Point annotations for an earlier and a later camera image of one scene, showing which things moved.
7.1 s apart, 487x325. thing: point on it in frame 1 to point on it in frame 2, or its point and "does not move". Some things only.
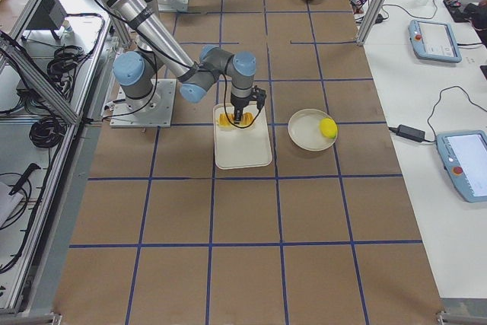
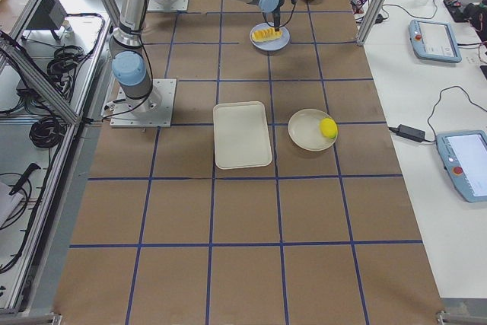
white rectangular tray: (241, 148) does not move
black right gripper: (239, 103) to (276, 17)
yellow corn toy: (248, 117) to (265, 34)
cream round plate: (303, 130) does not move
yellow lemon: (329, 128) does not move
